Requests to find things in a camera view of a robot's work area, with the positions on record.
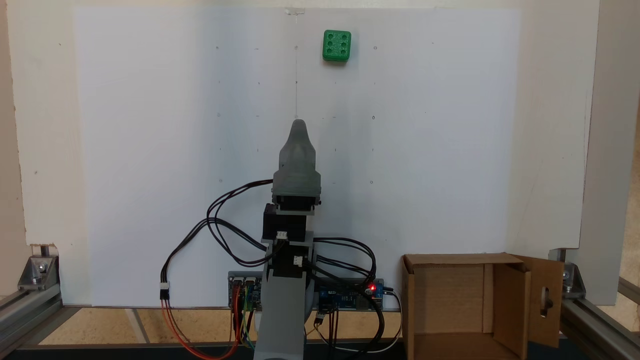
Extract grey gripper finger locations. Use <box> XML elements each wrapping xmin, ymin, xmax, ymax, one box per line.
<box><xmin>278</xmin><ymin>119</ymin><xmax>317</xmax><ymax>171</ymax></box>

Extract green dice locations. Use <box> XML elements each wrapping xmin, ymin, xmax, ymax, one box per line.
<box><xmin>322</xmin><ymin>29</ymin><xmax>352</xmax><ymax>63</ymax></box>

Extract blue circuit board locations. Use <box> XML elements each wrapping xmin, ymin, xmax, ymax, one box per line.
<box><xmin>228</xmin><ymin>271</ymin><xmax>386</xmax><ymax>312</ymax></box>

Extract white paper sheet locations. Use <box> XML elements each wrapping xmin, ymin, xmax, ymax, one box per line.
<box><xmin>72</xmin><ymin>6</ymin><xmax>522</xmax><ymax>308</ymax></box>

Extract brown cardboard box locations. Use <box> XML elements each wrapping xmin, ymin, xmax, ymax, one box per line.
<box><xmin>401</xmin><ymin>252</ymin><xmax>566</xmax><ymax>360</ymax></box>

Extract white backing board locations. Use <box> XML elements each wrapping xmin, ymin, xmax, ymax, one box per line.
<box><xmin>6</xmin><ymin>0</ymin><xmax>601</xmax><ymax>306</ymax></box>

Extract black gripper motor cable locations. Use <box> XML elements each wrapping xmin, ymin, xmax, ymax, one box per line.
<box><xmin>206</xmin><ymin>180</ymin><xmax>275</xmax><ymax>268</ymax></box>

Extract black forearm motor cable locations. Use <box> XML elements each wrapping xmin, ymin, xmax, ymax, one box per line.
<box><xmin>311</xmin><ymin>237</ymin><xmax>377</xmax><ymax>281</ymax></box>

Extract black base motor cable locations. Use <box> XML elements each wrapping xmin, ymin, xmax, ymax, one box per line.
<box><xmin>312</xmin><ymin>254</ymin><xmax>386</xmax><ymax>353</ymax></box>

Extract coloured jumper wires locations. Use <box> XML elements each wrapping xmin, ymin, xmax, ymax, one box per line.
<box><xmin>230</xmin><ymin>285</ymin><xmax>258</xmax><ymax>351</ymax></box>

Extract black cable with white connector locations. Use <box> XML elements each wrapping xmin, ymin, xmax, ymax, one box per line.
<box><xmin>160</xmin><ymin>217</ymin><xmax>268</xmax><ymax>301</ymax></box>

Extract thin white cable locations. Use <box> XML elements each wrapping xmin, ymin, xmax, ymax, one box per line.
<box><xmin>315</xmin><ymin>290</ymin><xmax>404</xmax><ymax>356</ymax></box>

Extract red and orange wires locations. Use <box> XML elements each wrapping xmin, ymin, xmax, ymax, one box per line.
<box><xmin>161</xmin><ymin>299</ymin><xmax>241</xmax><ymax>360</ymax></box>

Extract metal corner bracket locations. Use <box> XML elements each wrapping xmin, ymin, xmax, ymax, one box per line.
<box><xmin>562</xmin><ymin>262</ymin><xmax>587</xmax><ymax>300</ymax></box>
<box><xmin>18</xmin><ymin>255</ymin><xmax>60</xmax><ymax>292</ymax></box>

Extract aluminium frame rail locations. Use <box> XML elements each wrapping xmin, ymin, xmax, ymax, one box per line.
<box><xmin>560</xmin><ymin>295</ymin><xmax>640</xmax><ymax>360</ymax></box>
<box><xmin>0</xmin><ymin>287</ymin><xmax>63</xmax><ymax>353</ymax></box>
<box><xmin>618</xmin><ymin>276</ymin><xmax>640</xmax><ymax>305</ymax></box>

